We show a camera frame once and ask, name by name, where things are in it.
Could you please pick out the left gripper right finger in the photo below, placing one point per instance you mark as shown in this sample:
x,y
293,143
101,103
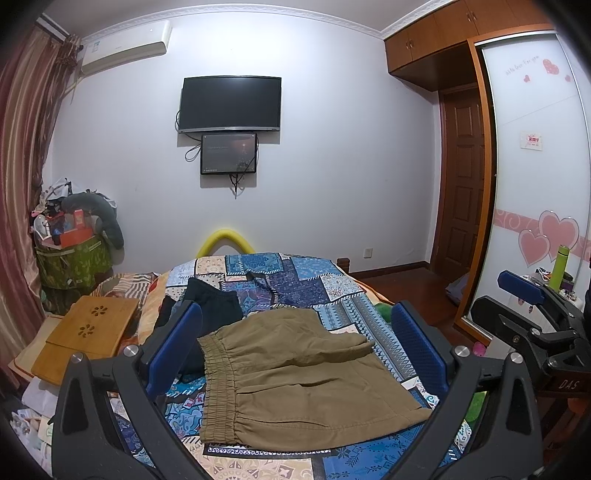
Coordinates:
x,y
506,443

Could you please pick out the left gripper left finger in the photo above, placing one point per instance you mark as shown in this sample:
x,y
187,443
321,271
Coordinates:
x,y
87,442

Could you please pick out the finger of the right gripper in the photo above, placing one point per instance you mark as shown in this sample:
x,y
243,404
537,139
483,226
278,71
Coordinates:
x,y
521,286

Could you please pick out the khaki olive shorts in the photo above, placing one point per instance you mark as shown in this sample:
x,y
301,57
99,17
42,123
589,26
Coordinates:
x,y
279,381

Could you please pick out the green water bottle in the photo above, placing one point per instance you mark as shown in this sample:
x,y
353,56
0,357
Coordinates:
x,y
559,268

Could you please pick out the white paper clutter pile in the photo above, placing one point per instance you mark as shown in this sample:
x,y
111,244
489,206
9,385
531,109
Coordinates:
x,y
32,421

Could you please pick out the brown wooden door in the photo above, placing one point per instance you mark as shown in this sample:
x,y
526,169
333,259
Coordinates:
x,y
462,178

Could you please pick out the white heart wardrobe door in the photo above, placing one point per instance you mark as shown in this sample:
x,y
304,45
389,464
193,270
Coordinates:
x,y
540,95

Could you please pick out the wooden lap desk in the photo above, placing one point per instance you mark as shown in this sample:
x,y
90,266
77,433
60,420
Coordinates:
x,y
93,326

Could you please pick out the green patterned storage bag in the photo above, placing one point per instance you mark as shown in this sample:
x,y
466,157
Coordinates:
x,y
67,274

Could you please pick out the orange red box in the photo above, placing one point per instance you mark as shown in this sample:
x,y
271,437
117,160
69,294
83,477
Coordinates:
x,y
79,233

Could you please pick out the grey plush toy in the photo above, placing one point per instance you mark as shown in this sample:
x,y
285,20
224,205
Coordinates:
x,y
96,205

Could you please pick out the wooden overhead cabinet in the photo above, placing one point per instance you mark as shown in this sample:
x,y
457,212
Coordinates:
x,y
434,53

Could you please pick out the striped pink curtain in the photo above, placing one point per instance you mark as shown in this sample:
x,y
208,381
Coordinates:
x,y
33,84

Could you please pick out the white air conditioner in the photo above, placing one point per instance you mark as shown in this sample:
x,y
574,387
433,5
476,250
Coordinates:
x,y
132,44

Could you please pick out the yellow foam bed rail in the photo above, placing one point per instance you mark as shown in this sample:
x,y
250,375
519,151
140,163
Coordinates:
x,y
224,235

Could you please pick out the small black wall monitor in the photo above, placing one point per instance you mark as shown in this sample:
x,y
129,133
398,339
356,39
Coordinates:
x,y
228,153

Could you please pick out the wall mounted black television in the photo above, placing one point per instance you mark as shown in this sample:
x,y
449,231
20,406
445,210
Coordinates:
x,y
229,103

